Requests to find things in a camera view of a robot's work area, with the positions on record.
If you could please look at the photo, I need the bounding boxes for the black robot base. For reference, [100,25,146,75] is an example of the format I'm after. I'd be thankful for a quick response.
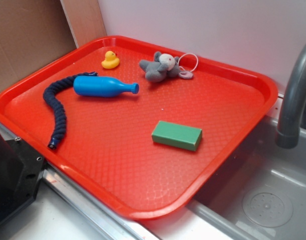
[0,134,45,226]

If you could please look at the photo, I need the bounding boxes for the red plastic tray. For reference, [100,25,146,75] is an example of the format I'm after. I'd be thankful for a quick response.
[0,36,278,220]

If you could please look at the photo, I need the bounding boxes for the green rectangular block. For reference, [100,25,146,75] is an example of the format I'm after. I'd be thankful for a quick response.
[151,121,202,152]

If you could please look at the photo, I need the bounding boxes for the grey plush elephant toy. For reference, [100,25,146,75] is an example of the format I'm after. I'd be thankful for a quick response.
[139,51,199,83]

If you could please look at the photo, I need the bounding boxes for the blue plastic bottle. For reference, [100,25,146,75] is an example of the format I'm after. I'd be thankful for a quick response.
[73,76,139,98]

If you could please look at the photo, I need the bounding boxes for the yellow rubber duck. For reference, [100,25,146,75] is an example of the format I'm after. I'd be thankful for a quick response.
[101,50,120,70]

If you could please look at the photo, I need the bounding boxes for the grey plastic sink basin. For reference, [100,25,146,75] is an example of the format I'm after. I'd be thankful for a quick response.
[188,117,306,240]

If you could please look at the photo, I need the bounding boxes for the grey toy faucet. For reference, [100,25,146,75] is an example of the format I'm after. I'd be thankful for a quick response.
[275,44,306,149]

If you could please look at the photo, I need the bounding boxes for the brown cardboard panel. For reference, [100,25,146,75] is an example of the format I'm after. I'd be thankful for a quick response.
[0,0,106,92]

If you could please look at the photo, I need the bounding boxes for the dark blue braided rope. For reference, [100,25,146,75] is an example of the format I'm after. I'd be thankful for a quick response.
[43,71,98,151]

